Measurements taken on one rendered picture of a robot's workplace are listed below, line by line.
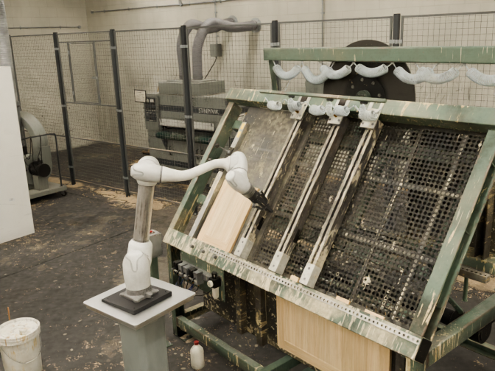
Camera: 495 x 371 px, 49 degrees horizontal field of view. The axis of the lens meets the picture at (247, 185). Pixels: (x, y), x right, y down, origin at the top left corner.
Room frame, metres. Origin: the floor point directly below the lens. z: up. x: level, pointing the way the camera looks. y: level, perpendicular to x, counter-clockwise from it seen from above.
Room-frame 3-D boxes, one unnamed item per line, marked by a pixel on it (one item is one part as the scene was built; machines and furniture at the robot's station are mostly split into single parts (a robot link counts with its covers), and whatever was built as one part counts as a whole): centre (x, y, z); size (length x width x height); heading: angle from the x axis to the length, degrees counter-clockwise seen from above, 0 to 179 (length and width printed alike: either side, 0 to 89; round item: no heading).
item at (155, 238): (3.81, 0.73, 0.84); 0.12 x 0.12 x 0.18; 40
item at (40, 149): (8.36, 3.54, 1.10); 1.37 x 0.70 x 2.20; 51
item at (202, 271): (3.52, 0.39, 0.69); 0.50 x 0.14 x 0.24; 40
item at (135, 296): (3.12, 0.68, 0.80); 0.22 x 0.18 x 0.06; 47
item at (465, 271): (3.19, -0.85, 1.00); 1.30 x 0.05 x 0.04; 40
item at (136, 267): (3.14, 0.70, 0.94); 0.18 x 0.16 x 0.22; 6
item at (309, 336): (3.00, -0.46, 0.53); 0.90 x 0.02 x 0.55; 40
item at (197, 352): (3.50, 0.41, 0.10); 0.10 x 0.10 x 0.20
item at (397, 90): (3.91, -0.85, 1.85); 0.80 x 0.06 x 0.80; 40
